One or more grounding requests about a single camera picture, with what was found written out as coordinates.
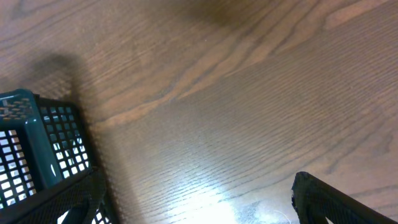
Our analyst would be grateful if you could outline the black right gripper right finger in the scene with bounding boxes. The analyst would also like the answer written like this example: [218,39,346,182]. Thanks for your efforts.
[292,172,395,224]

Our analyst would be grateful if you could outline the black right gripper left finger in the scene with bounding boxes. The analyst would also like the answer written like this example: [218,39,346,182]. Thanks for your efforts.
[1,169,106,223]

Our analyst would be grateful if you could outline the dark green plastic basket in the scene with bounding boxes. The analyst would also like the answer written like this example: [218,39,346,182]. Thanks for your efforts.
[1,89,93,209]

